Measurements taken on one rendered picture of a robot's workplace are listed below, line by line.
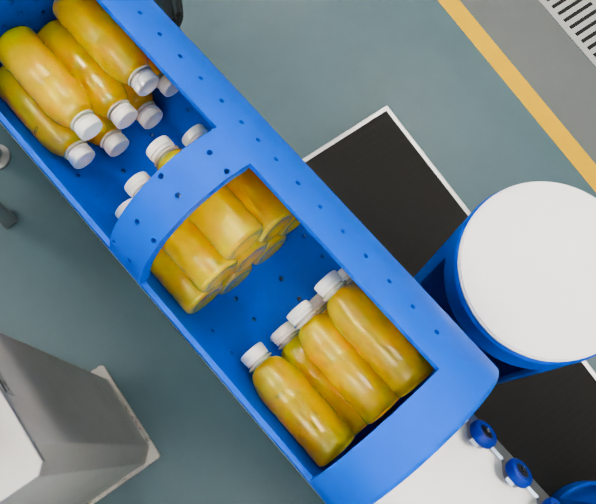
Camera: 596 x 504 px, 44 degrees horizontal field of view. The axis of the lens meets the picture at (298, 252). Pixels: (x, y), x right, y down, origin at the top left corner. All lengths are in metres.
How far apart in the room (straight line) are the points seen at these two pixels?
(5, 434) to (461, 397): 0.55
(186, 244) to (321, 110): 1.38
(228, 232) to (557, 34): 1.84
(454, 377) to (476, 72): 1.68
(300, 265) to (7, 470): 0.50
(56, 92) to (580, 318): 0.82
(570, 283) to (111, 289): 1.38
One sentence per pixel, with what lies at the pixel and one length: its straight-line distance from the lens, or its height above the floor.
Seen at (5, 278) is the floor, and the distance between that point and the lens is 2.27.
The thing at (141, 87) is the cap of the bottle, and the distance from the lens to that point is 1.11.
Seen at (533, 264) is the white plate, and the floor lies 1.04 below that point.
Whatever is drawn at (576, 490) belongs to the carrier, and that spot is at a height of 0.16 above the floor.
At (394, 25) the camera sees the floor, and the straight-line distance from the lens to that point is 2.50.
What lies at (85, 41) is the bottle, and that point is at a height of 1.12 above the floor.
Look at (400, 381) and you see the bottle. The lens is 0.98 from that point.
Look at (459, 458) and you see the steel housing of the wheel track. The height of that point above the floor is 0.93.
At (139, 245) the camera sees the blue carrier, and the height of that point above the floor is 1.18.
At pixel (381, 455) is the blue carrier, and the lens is 0.88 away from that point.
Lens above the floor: 2.09
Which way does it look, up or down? 75 degrees down
